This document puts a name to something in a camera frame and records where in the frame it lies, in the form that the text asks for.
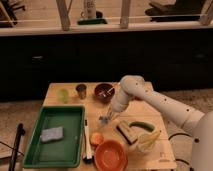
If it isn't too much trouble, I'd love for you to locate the green cucumber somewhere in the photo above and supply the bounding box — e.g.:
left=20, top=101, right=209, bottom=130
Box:
left=129, top=121, right=155, bottom=132

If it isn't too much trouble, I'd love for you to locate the green base plate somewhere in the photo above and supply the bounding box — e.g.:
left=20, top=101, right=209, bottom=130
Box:
left=77, top=18, right=108, bottom=25

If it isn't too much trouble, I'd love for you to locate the metal cup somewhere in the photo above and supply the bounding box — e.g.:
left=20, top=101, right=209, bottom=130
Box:
left=76, top=84, right=87, bottom=99

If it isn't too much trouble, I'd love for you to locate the black cable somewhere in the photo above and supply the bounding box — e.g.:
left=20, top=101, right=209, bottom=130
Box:
left=168, top=132, right=196, bottom=171

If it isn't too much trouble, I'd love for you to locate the white bottle on shelf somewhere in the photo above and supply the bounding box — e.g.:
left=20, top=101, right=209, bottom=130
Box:
left=82, top=0, right=96, bottom=19

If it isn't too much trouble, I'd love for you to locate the orange fruit piece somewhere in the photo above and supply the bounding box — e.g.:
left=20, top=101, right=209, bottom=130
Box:
left=90, top=132, right=104, bottom=146

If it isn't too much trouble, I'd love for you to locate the brown wooden block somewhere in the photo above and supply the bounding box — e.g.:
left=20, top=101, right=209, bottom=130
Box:
left=116, top=121, right=138, bottom=145

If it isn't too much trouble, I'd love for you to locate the black stand pole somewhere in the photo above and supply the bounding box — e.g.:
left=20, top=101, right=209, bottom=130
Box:
left=8, top=123, right=25, bottom=171

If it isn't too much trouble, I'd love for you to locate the dark brown bowl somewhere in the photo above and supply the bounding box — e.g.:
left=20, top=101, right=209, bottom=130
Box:
left=94, top=83, right=115, bottom=103

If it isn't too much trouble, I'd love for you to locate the green plastic tray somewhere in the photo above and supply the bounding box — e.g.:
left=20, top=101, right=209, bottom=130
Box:
left=23, top=106, right=85, bottom=168

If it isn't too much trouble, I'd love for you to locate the blue grey sponge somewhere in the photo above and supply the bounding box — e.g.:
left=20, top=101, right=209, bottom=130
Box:
left=40, top=127, right=63, bottom=142

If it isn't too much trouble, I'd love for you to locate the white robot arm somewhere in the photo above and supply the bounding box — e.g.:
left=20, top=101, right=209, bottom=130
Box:
left=110, top=75, right=213, bottom=171

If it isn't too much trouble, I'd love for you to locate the light blue grey towel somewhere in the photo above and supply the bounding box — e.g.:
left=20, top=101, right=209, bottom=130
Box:
left=99, top=116, right=109, bottom=125

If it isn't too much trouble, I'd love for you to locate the green translucent cup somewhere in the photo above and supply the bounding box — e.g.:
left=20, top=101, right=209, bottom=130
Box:
left=57, top=89, right=69, bottom=103

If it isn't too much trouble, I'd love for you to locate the orange plastic bowl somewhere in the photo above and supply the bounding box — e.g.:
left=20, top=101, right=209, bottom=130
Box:
left=94, top=140, right=128, bottom=171

